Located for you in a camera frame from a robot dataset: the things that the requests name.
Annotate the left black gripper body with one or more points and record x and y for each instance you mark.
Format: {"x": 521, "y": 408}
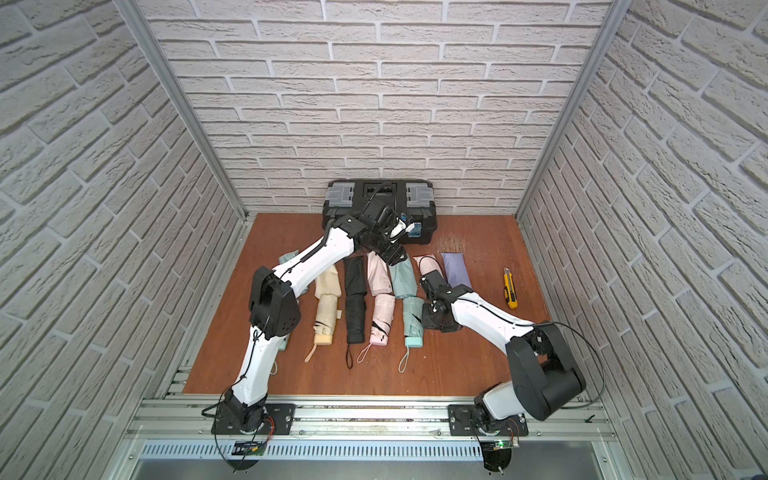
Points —
{"x": 387, "y": 241}

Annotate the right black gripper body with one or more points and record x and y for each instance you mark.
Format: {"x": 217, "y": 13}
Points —
{"x": 430, "y": 320}

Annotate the mint green sleeved umbrella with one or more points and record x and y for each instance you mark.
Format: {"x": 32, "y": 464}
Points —
{"x": 413, "y": 328}

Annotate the black umbrella sleeve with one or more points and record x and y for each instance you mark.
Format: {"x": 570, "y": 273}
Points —
{"x": 355, "y": 276}

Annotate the light pink sleeved umbrella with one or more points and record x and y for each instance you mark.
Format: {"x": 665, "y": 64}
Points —
{"x": 427, "y": 264}

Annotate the cream umbrella sleeve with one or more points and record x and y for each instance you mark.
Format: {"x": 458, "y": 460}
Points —
{"x": 327, "y": 283}

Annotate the black sleeved umbrella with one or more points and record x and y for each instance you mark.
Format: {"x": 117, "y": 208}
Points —
{"x": 355, "y": 315}

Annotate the cream sleeved umbrella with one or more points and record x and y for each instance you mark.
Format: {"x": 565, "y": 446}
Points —
{"x": 327, "y": 315}

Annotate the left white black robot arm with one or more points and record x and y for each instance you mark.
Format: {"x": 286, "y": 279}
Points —
{"x": 275, "y": 312}

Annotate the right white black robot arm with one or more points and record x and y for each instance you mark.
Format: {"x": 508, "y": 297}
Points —
{"x": 544, "y": 375}

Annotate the lavender sleeved umbrella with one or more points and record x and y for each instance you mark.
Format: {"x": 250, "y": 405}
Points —
{"x": 456, "y": 270}

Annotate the black plastic toolbox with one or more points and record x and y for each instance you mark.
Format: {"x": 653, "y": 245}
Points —
{"x": 407, "y": 197}

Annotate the yellow utility knife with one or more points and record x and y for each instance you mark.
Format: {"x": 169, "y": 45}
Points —
{"x": 509, "y": 289}

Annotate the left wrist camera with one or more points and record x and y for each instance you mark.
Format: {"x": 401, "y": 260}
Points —
{"x": 379, "y": 209}

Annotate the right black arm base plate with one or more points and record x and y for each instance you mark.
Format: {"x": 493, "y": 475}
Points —
{"x": 474, "y": 420}

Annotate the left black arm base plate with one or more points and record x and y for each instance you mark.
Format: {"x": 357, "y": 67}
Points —
{"x": 273, "y": 417}

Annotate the aluminium mounting rail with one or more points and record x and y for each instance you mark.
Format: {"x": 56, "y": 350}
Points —
{"x": 345, "y": 428}

